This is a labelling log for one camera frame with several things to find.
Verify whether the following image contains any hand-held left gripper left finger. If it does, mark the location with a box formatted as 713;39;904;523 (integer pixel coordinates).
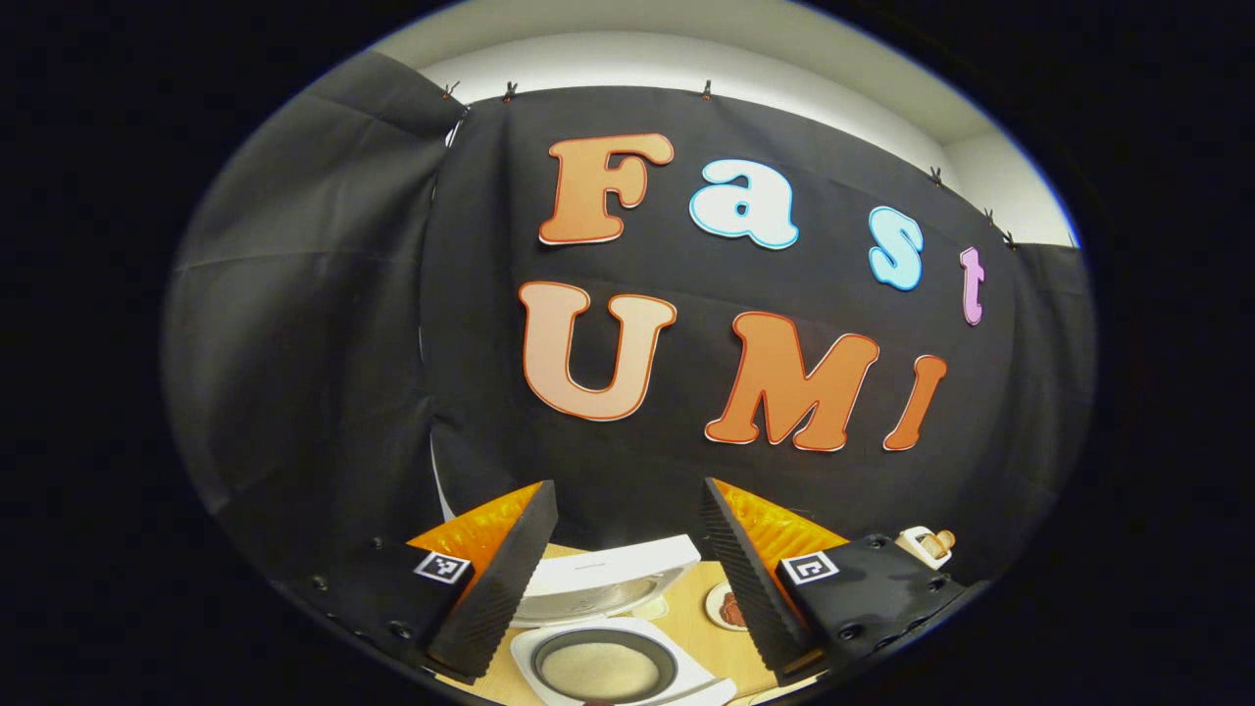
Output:
294;480;560;684

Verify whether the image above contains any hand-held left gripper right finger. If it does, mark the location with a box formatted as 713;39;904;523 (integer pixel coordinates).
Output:
700;478;967;684

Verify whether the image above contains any white rice cooker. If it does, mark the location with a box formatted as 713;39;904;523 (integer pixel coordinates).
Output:
510;534;738;706

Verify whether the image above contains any white rice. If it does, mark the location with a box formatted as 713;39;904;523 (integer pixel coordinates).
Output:
541;642;661;703

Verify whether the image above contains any white oval plate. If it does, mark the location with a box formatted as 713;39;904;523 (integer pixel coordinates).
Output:
704;579;751;631

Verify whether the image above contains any white toaster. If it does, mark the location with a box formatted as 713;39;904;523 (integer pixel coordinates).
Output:
895;527;956;571

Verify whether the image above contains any black backdrop cloth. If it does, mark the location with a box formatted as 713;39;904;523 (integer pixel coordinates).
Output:
162;51;1097;589

